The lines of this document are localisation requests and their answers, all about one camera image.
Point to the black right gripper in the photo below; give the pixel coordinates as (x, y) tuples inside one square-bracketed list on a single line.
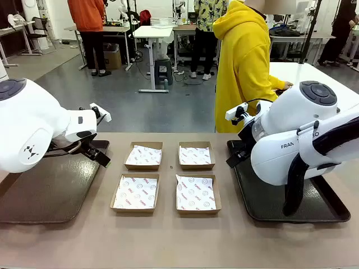
[(248, 137)]

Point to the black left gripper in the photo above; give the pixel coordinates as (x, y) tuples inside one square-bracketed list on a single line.
[(89, 148)]

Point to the brown cardboard food box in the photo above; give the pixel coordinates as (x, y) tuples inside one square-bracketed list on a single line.
[(213, 157), (131, 210), (196, 212), (127, 167)]

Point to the white printed paper liner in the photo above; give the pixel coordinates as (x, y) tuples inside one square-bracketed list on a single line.
[(143, 155), (195, 193), (195, 155), (136, 193)]

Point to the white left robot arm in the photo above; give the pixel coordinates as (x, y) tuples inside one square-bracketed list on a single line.
[(28, 120)]

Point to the person's right forearm yellow sleeve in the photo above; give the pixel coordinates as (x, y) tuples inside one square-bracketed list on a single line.
[(276, 82)]

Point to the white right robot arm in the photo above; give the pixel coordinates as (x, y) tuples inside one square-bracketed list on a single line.
[(283, 120)]

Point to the dark brown serving tray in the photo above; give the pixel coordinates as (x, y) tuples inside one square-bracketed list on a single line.
[(56, 190), (266, 201)]

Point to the person's right hand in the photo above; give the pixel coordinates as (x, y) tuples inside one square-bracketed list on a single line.
[(289, 84)]

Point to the person in yellow hoodie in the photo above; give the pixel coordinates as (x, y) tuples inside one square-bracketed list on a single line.
[(241, 70)]

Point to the brown cardboard carton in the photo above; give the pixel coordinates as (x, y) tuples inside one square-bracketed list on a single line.
[(113, 59)]

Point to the grey plastic stool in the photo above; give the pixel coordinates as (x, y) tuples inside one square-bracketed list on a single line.
[(163, 70)]

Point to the large white table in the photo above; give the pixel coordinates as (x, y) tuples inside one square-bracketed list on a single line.
[(308, 74)]

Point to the black cloth pile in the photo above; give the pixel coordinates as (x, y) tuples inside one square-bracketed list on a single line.
[(284, 31)]

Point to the white standing desk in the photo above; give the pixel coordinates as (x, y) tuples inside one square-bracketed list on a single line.
[(152, 31)]

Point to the person in orange top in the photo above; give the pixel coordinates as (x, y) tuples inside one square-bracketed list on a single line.
[(85, 16)]

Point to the person in patterned shirt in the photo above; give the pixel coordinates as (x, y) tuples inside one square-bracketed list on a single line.
[(209, 16)]

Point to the grey table with clutter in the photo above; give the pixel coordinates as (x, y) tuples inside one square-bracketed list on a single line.
[(317, 37)]

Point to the black office chair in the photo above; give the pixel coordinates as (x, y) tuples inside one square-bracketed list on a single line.
[(39, 28)]

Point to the black stand pole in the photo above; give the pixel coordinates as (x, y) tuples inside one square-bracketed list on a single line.
[(310, 30)]

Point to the red jacket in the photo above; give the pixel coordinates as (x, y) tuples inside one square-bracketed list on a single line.
[(145, 16)]

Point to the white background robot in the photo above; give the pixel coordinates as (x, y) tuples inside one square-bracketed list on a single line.
[(123, 8)]

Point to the white side desk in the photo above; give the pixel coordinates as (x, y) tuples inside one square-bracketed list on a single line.
[(11, 29)]

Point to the person in black sweater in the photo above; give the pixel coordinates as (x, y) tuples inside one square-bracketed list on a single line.
[(340, 28)]

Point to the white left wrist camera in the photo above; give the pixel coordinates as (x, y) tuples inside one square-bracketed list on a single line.
[(101, 112)]

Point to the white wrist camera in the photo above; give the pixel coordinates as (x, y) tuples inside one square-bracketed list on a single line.
[(101, 112), (235, 112)]

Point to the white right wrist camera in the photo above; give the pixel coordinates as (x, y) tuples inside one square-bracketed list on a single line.
[(235, 112)]

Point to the grey frame work table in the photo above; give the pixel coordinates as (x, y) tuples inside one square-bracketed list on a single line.
[(117, 29)]

